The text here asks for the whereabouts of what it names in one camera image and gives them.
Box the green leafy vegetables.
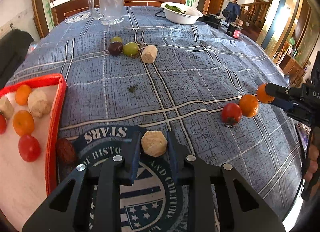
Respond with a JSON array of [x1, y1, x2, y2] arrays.
[[165, 4, 187, 14]]

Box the black electric device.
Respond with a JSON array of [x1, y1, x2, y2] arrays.
[[202, 14, 222, 29]]

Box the white bowl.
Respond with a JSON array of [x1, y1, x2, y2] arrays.
[[161, 2, 203, 24]]

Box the dark purple grape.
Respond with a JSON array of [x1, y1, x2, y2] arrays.
[[108, 42, 124, 56]]

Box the large peeled sugarcane piece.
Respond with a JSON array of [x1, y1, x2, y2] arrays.
[[27, 90, 52, 118]]

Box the person's right hand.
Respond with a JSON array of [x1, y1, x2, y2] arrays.
[[304, 142, 320, 181]]

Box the red tomato with green stem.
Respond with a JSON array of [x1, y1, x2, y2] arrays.
[[18, 135, 41, 162]]

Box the large orange mandarin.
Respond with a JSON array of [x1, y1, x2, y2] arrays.
[[13, 110, 35, 137]]

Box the red tray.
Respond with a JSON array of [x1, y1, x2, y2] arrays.
[[0, 73, 68, 196]]

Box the dried red date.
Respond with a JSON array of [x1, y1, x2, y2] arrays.
[[55, 138, 77, 164]]

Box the dark jar with red label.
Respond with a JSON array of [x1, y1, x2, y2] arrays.
[[226, 22, 243, 39]]

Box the clear glass mug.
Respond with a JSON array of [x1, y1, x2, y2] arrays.
[[88, 0, 125, 26]]

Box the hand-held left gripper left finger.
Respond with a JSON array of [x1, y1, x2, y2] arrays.
[[22, 130, 143, 232]]

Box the large green grape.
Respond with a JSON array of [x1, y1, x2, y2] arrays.
[[123, 42, 139, 57]]

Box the hexagonal peeled sugarcane piece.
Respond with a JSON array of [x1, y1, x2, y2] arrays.
[[141, 130, 167, 158]]

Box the black chair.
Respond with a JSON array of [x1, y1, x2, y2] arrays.
[[0, 30, 34, 80]]

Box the small peeled sugarcane piece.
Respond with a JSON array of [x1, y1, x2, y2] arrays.
[[0, 96, 14, 119]]

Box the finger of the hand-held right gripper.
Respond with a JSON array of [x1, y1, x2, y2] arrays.
[[265, 82, 303, 98], [271, 97, 313, 125]]

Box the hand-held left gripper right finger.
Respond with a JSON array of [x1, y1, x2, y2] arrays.
[[166, 130, 285, 232]]

